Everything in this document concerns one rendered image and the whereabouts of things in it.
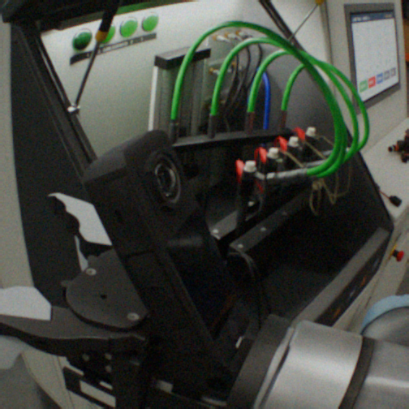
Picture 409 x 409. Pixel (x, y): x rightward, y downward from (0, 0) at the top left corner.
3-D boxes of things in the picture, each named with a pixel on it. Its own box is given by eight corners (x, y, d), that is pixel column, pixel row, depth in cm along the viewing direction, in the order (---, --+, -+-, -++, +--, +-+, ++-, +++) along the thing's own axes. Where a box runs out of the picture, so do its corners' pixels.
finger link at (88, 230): (48, 250, 39) (90, 324, 33) (46, 183, 37) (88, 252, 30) (80, 243, 41) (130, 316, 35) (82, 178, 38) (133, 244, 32)
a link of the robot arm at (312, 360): (346, 398, 20) (371, 303, 27) (256, 376, 22) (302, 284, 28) (299, 470, 24) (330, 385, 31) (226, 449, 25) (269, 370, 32)
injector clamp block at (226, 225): (233, 304, 114) (243, 252, 105) (199, 282, 119) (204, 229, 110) (314, 236, 136) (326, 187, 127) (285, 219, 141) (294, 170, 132)
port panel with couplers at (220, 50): (208, 130, 130) (220, 20, 112) (197, 125, 132) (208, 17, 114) (240, 115, 139) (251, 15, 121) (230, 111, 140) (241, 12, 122)
